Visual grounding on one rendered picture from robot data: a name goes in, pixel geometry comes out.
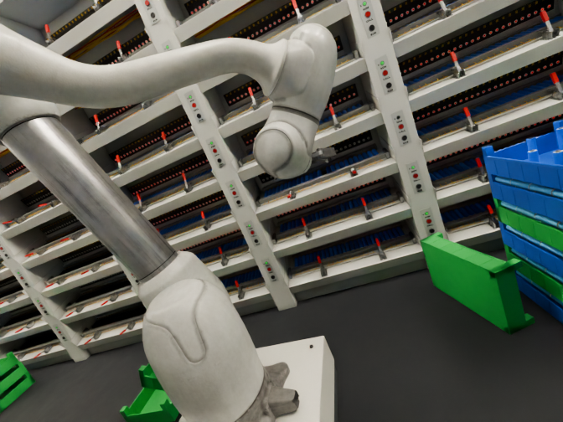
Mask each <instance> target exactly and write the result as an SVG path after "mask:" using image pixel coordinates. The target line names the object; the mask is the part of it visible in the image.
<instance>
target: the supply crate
mask: <svg viewBox="0 0 563 422"><path fill-rule="evenodd" d="M553 126H554V131H553V132H550V133H547V134H544V135H543V136H538V137H536V138H535V140H536V145H537V149H538V153H539V158H540V162H532V161H529V159H528V154H527V152H528V147H527V142H521V143H519V144H516V145H513V146H511V147H507V148H504V149H502V150H499V151H496V152H494V151H493V146H486V147H482V151H483V159H484V162H485V166H486V169H487V173H490V174H493V175H498V176H501V177H505V178H512V179H516V180H520V181H523V182H527V183H533V184H538V185H541V186H546V187H549V188H556V189H559V190H563V165H559V164H554V160H553V155H552V152H554V151H556V150H560V149H559V144H558V140H557V135H556V129H557V128H559V127H563V120H559V121H555V122H553Z"/></svg>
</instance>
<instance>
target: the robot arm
mask: <svg viewBox="0 0 563 422"><path fill-rule="evenodd" d="M336 66H337V45H336V42H335V40H334V38H333V35H332V34H331V33H330V32H329V31H328V30H327V29H326V28H325V27H324V26H322V25H320V24H317V23H308V24H304V25H302V26H301V27H300V28H298V29H297V30H295V31H294V32H293V33H292V35H291V37H290V39H289V40H286V39H281V40H280V41H278V42H276V43H274V44H264V43H261V42H257V41H254V40H250V39H238V38H226V39H214V40H210V41H206V42H203V43H199V44H193V45H189V46H187V47H183V48H180V49H174V50H170V51H168V52H164V53H161V54H155V55H151V56H147V57H145V58H141V59H135V60H132V61H128V62H125V63H120V64H109V65H93V64H83V63H80V62H77V61H74V60H72V59H68V58H65V57H64V56H62V55H60V54H56V53H55V52H53V51H51V50H49V49H46V48H45V47H43V46H41V45H39V44H36V43H35V42H33V41H31V40H29V39H27V38H25V37H24V36H22V35H20V34H18V33H15V32H14V31H12V30H11V29H9V28H6V27H5V26H3V25H1V24H0V145H2V146H5V147H7V148H8V149H9V150H10V151H11V152H12V153H13V154H14V155H15V156H16V157H17V159H18V160H19V161H20V162H21V163H22V164H23V165H24V166H25V167H26V168H27V169H28V170H29V171H30V172H31V173H32V174H33V175H34V176H35V177H36V178H37V179H38V180H39V181H40V182H41V183H42V184H43V185H44V186H45V187H46V188H47V189H48V190H49V191H50V192H51V193H52V194H53V195H54V196H55V197H56V198H57V199H58V200H59V201H60V202H61V203H62V204H63V205H64V206H65V207H66V208H67V209H68V210H69V211H70V212H71V213H72V214H73V215H74V216H75V217H76V218H77V219H78V220H79V221H80V222H81V223H82V224H83V225H84V226H85V227H86V228H87V229H88V230H89V231H90V232H91V233H92V234H93V235H94V236H95V237H96V238H97V239H98V240H99V241H100V242H101V243H102V244H103V245H104V246H105V247H106V248H107V249H108V250H109V251H110V252H111V253H112V254H113V255H114V256H115V257H116V258H117V259H118V260H119V261H120V262H121V263H122V264H123V265H124V266H125V267H126V268H127V269H128V270H129V271H130V272H131V273H132V274H133V275H134V276H135V277H136V278H137V279H138V280H139V281H140V283H139V288H138V295H139V299H140V300H141V302H142V303H143V305H144V306H145V307H146V308H147V311H146V313H145V315H144V318H143V324H142V341H143V347H144V351H145V354H146V356H147V360H148V362H149V363H150V366H151V367H152V370H153V372H154V373H155V375H156V377H157V379H158V381H159V383H160V384H161V385H162V387H163V389H164V391H165V393H166V394H167V396H168V397H169V398H170V400H171V401H172V403H173V405H174V406H175V407H176V409H177V410H178V412H179V413H180V414H181V415H182V416H183V417H184V418H185V419H186V420H187V422H275V421H276V417H277V416H278V415H281V414H286V413H289V412H292V411H295V410H297V409H298V408H299V403H300V400H299V398H298V397H299V394H298V392H297V391H296V390H294V389H285V388H283V387H284V383H285V382H286V380H287V377H288V375H289V373H290V368H289V367H288V365H287V363H285V362H280V363H276V364H273V365H270V366H263V365H262V363H261V360H260V359H259V357H258V354H257V351H256V348H255V346H254V344H253V342H252V340H251V336H250V334H249V333H248V331H247V329H246V327H245V324H244V322H243V321H242V320H241V318H240V315H239V314H238V312H237V310H236V309H235V307H234V306H233V304H232V302H231V300H230V296H229V294H228V292H227V290H226V289H225V286H224V285H223V283H222V282H221V280H220V279H219V278H218V277H217V276H216V275H215V274H214V273H213V272H212V271H211V270H210V269H209V268H208V267H207V266H206V265H205V264H204V263H203V262H202V261H201V260H200V259H199V258H198V257H197V256H196V255H194V254H193V253H192V252H188V251H178V252H177V251H176V250H175V249H174V248H173V247H172V246H171V245H170V244H169V242H167V240H165V238H164V237H162V235H161V234H160V233H159V232H158V231H157V230H156V229H155V228H154V226H153V225H152V224H151V223H150V222H149V221H148V220H147V218H146V217H145V216H144V215H143V214H142V213H141V212H140V210H139V209H138V208H137V207H136V206H135V205H134V204H133V203H132V201H131V200H130V199H129V198H128V197H127V196H126V195H125V194H124V192H122V191H121V190H120V189H119V187H117V185H116V184H115V183H114V182H113V181H112V180H111V179H110V177H109V176H108V175H107V174H106V173H105V172H104V171H103V170H102V168H101V167H100V166H99V165H98V164H97V163H96V161H95V160H94V159H93V158H92V157H91V156H90V155H89V154H88V152H87V151H86V150H85V149H84V148H83V147H82V146H81V145H80V144H79V143H78V142H77V141H76V139H74V138H73V136H72V135H71V134H70V133H69V132H68V131H67V130H66V129H65V127H64V126H63V125H62V124H61V123H60V122H61V118H60V113H59V108H58V107H57V105H56V104H61V105H66V106H77V107H85V108H116V107H122V106H129V105H134V104H137V103H140V102H143V101H146V100H151V99H153V98H156V97H159V96H160V95H165V94H167V93H170V92H173V91H175V90H180V89H182V88H184V87H187V86H190V85H194V84H197V83H199V82H201V81H204V80H208V79H211V78H214V77H216V76H219V75H225V74H229V73H239V74H243V75H248V76H250V77H251V78H253V79H254V80H256V81H257V82H258V83H259V84H260V86H261V88H262V90H263V93H264V95H265V96H267V97H269V98H270V100H271V101H272V102H273V105H272V108H271V113H270V115H269V117H268V120H267V122H266V124H265V125H264V127H263V128H262V129H261V130H260V131H259V133H258V134H257V136H256V139H255V141H254V145H253V154H254V158H255V160H256V162H257V164H258V165H259V167H260V168H261V169H262V170H263V171H264V172H266V173H268V174H269V175H271V176H273V177H274V179H275V180H277V179H278V178H280V179H289V178H295V177H296V176H299V175H301V174H304V173H305V172H307V170H308V169H309V168H310V166H311V165H313V164H314V163H316V162H319V161H322V160H325V162H326V163H328V162H329V161H331V160H332V159H331V157H335V156H336V152H335V150H334V147H329V148H321V147H320V148H318V149H317V150H316V152H315V153H312V149H313V144H314V140H315V136H316V133H317V129H318V124H319V122H320V119H321V116H322V114H323V112H324V110H325V108H326V105H327V103H328V99H329V96H330V93H331V89H332V87H333V80H334V76H335V71H336ZM55 103H56V104H55Z"/></svg>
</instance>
